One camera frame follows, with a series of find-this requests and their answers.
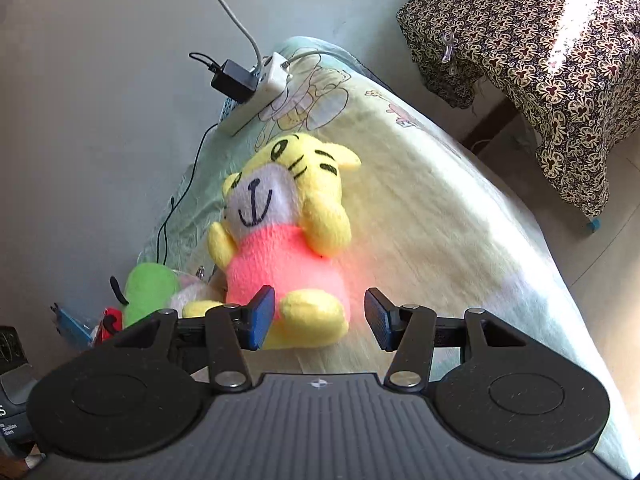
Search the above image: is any blue notebook with clips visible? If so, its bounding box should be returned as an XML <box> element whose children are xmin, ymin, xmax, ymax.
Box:
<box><xmin>50</xmin><ymin>304</ymin><xmax>98</xmax><ymax>351</ymax></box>

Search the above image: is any white power strip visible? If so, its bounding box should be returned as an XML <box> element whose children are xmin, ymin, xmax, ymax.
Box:
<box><xmin>218</xmin><ymin>52</ymin><xmax>288</xmax><ymax>136</ymax></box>

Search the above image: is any yellow tiger plush toy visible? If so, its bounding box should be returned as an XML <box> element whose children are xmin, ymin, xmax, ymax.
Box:
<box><xmin>207</xmin><ymin>132</ymin><xmax>361</xmax><ymax>349</ymax></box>

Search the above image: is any black charger adapter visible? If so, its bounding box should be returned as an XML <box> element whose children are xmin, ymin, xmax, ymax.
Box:
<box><xmin>208</xmin><ymin>60</ymin><xmax>258</xmax><ymax>104</ymax></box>

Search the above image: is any pastel cartoon bed sheet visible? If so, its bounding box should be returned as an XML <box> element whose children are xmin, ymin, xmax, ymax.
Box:
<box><xmin>160</xmin><ymin>36</ymin><xmax>639</xmax><ymax>478</ymax></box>

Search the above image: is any black charging cable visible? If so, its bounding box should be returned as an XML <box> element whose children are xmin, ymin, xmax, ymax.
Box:
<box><xmin>154</xmin><ymin>51</ymin><xmax>227</xmax><ymax>267</ymax></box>

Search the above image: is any patterned cloth covered table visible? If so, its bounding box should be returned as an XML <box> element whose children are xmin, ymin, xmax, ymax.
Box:
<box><xmin>397</xmin><ymin>0</ymin><xmax>639</xmax><ymax>219</ymax></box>

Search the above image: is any pink plush teddy bear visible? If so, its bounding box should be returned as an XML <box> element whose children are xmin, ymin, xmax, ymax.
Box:
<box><xmin>165</xmin><ymin>270</ymin><xmax>227</xmax><ymax>318</ymax></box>

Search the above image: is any red cardboard box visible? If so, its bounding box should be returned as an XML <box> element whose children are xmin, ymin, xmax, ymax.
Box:
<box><xmin>92</xmin><ymin>307</ymin><xmax>122</xmax><ymax>347</ymax></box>

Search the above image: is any green bean plush toy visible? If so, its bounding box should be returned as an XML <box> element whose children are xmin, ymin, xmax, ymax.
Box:
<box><xmin>110</xmin><ymin>262</ymin><xmax>180</xmax><ymax>328</ymax></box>

